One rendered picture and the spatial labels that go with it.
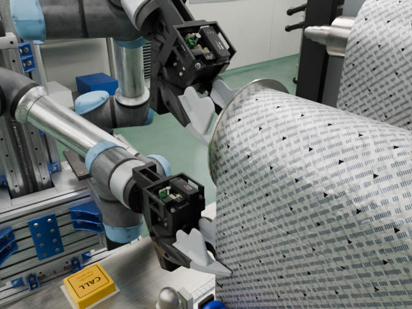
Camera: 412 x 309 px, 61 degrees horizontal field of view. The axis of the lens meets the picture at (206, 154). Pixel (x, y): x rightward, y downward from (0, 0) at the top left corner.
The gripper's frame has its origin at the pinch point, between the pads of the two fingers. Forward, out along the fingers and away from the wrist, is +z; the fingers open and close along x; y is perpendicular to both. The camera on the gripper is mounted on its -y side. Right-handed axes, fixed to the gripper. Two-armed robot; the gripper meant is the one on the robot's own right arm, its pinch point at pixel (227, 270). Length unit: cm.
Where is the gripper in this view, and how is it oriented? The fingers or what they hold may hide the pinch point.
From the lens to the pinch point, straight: 47.8
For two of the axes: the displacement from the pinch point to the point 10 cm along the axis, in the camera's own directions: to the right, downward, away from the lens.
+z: 6.5, 3.6, -6.7
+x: 7.6, -3.1, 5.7
